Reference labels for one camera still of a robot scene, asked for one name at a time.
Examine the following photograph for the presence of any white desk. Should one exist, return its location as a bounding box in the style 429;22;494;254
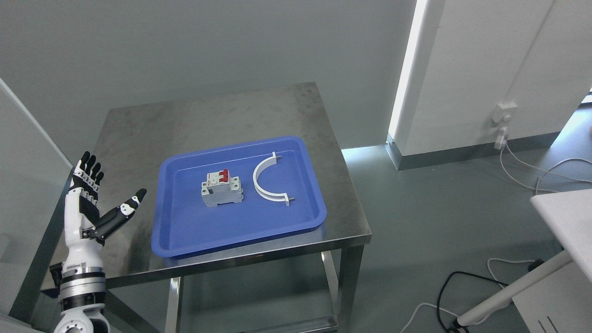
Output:
456;189;592;333

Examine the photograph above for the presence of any white plug adapter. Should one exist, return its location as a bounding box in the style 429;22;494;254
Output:
494;126;508;150

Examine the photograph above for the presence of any blue plastic tray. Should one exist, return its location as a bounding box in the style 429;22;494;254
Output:
151;136;327;258

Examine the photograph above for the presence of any stainless steel table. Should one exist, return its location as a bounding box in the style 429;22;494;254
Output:
9;82;372;333

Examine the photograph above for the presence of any white wall socket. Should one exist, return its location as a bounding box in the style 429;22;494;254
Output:
491;101;518;124

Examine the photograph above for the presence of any grey red circuit breaker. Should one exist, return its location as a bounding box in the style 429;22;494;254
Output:
201;169;243;207

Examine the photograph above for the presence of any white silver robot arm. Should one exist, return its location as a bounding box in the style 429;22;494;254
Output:
50;263;111;333

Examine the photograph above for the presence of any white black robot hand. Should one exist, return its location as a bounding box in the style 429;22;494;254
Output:
62;151;147;274

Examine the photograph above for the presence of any black cable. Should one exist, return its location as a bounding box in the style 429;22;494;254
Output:
436;271;509;333

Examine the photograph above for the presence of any white cable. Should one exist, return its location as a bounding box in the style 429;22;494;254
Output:
499;140;592;195

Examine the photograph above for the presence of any white curved plastic bracket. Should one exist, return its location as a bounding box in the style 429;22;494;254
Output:
252;151;294;207

